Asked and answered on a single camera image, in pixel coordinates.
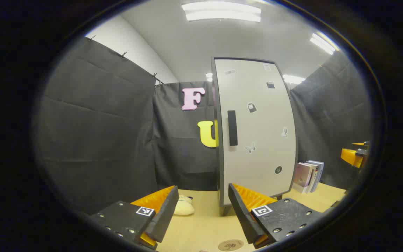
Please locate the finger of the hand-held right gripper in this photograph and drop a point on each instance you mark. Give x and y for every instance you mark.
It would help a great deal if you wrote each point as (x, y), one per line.
(350, 158)
(359, 144)

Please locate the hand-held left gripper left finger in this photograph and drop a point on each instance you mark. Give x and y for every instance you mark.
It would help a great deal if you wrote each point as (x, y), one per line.
(164, 217)

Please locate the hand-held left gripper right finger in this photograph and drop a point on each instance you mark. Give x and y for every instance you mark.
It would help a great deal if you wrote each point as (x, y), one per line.
(243, 217)

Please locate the light grey cabinet door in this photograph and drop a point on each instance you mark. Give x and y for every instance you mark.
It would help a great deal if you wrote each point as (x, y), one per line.
(257, 168)

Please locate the dark grey cabinet body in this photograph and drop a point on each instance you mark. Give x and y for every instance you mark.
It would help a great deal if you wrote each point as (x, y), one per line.
(220, 168)

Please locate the cream plush toy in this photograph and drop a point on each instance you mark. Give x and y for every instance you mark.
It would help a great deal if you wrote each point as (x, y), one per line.
(184, 208)

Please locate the black backdrop cloth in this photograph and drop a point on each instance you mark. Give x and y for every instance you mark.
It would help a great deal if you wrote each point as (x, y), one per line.
(100, 122)

